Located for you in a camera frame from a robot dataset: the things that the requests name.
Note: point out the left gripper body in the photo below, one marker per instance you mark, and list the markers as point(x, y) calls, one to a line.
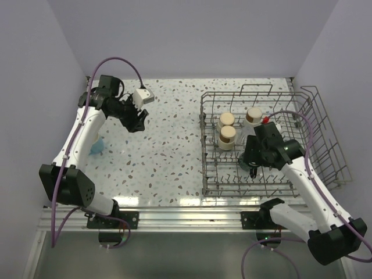
point(127, 113)

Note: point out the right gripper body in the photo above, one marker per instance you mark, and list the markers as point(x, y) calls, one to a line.
point(258, 156)

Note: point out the dark teal mug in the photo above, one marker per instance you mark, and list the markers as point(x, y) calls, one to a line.
point(242, 164)

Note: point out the light blue mug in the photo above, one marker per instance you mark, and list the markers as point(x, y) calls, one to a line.
point(97, 147)

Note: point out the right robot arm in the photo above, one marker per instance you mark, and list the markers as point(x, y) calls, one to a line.
point(331, 233)

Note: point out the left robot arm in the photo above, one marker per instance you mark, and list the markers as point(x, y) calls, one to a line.
point(64, 179)

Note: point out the beige cup front left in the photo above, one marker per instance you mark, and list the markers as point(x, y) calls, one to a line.
point(227, 137)

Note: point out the beige cup rear left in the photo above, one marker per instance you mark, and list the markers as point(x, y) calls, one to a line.
point(225, 119)

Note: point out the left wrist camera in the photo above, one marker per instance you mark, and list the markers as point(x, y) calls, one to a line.
point(142, 97)

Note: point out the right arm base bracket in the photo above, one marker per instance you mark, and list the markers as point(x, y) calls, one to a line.
point(250, 220)

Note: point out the grey wire dish rack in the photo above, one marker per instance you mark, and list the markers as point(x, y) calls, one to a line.
point(298, 114)

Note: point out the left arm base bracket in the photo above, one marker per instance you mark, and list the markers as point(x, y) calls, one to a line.
point(131, 217)

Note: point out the aluminium mounting rail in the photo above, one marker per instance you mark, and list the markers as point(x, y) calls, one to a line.
point(196, 219)

